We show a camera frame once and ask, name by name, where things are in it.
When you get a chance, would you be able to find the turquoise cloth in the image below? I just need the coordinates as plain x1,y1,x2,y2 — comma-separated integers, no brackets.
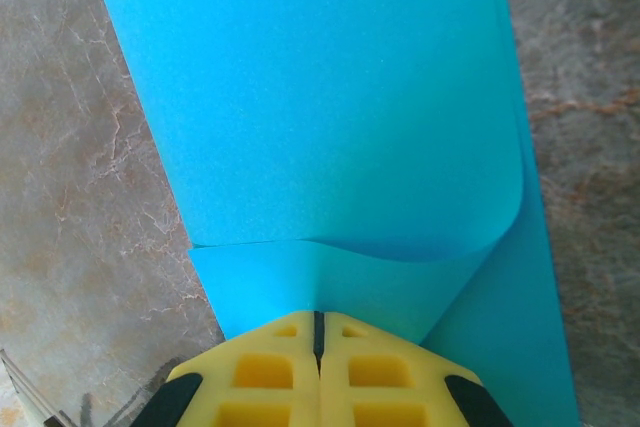
83,0,584,427

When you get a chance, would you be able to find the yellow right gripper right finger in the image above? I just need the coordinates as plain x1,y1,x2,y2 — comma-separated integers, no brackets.
318,310,515,427

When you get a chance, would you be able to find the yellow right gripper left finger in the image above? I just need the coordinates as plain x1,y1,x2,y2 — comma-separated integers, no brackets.
129,310,321,427

